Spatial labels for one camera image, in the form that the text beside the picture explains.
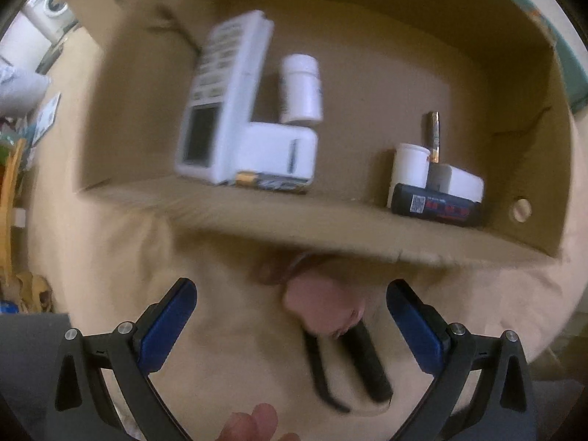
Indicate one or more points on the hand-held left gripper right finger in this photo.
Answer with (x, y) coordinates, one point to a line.
(415, 326)

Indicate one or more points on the white washing machine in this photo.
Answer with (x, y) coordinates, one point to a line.
(48, 7)

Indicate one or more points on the white remote control with screen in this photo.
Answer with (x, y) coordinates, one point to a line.
(220, 101)

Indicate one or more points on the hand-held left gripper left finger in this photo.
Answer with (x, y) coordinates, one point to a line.
(165, 330)

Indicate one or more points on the beige blanket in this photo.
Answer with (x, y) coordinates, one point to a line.
(206, 321)

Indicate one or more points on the black box with red label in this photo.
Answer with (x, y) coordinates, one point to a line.
(436, 204)

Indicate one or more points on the black bar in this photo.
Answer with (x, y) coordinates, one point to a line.
(370, 363)

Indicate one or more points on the white plastic bag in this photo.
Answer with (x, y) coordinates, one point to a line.
(20, 85)

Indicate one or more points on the black and yellow battery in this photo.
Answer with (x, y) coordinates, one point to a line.
(271, 183)

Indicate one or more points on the white cylindrical container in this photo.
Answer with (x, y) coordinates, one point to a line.
(408, 167)

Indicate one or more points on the white pill bottle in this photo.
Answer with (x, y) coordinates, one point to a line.
(301, 89)

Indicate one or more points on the brown cardboard box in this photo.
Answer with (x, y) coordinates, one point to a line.
(367, 101)

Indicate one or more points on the small white adapter cube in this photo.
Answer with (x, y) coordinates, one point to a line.
(459, 183)

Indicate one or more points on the white rounded charger block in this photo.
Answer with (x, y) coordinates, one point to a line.
(280, 151)

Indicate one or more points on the gold pen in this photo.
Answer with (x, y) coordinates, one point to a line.
(434, 135)

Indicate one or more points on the yellow wooden frame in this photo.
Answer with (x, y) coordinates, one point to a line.
(11, 202)

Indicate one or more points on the printed card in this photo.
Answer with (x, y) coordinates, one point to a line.
(46, 119)

